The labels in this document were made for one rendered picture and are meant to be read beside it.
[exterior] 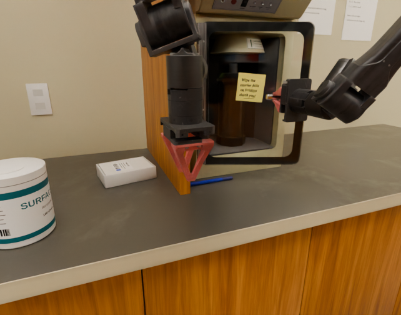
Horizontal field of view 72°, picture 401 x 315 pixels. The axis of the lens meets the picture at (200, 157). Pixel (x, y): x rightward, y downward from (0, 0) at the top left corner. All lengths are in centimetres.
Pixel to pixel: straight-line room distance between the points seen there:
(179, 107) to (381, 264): 90
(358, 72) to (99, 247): 57
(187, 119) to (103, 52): 79
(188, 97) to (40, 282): 41
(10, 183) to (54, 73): 66
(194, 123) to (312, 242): 53
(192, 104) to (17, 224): 41
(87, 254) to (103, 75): 77
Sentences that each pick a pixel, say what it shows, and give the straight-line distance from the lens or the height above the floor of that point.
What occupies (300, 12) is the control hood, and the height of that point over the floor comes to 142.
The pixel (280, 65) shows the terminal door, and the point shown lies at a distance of 83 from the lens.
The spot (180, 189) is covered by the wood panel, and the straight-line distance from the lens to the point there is 77.
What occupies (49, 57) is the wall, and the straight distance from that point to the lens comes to 120.
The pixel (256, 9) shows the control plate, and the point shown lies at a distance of 85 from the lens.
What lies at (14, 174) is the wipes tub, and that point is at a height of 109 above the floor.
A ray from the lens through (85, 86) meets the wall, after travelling 120.
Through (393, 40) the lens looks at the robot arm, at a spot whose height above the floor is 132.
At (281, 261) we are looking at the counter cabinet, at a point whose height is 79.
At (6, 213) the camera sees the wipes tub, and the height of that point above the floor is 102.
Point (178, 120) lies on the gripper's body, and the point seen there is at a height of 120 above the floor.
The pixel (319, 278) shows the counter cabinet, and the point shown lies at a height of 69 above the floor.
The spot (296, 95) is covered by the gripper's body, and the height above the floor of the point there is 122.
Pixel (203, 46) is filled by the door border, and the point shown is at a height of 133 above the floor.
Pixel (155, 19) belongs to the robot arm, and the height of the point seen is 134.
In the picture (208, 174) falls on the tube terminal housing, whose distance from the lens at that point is 89.
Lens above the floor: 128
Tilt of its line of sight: 19 degrees down
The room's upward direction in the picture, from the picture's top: straight up
